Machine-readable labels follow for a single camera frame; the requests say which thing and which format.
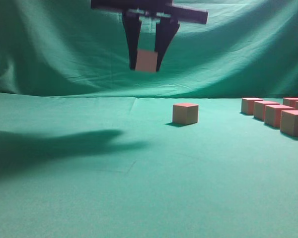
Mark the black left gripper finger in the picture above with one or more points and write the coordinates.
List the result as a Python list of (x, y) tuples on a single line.
[(166, 29)]

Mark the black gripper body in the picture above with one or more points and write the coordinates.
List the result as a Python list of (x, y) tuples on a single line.
[(151, 8)]

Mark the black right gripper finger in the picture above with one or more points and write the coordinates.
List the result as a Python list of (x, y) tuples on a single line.
[(132, 26)]

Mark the green backdrop cloth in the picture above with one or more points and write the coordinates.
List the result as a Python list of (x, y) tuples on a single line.
[(248, 48)]

